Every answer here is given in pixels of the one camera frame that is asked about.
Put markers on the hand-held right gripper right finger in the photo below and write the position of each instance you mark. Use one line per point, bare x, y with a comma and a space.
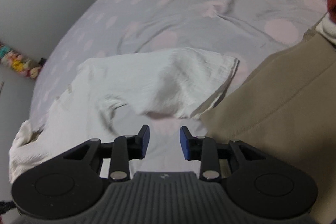
184, 144

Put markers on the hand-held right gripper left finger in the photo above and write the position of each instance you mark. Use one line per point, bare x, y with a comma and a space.
145, 141

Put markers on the white crinkled garment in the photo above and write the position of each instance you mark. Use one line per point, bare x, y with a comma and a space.
147, 77

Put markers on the person's beige pants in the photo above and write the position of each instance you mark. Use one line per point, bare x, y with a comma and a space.
275, 95

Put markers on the bed with polka dot sheet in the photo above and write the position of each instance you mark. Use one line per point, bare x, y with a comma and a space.
183, 3

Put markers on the clear tube of plush toys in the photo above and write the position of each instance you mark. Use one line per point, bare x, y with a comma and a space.
15, 61

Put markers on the white cloth cuff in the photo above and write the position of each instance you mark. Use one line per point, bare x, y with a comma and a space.
328, 29

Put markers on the dark wall outlet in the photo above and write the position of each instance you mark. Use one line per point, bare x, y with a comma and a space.
42, 60

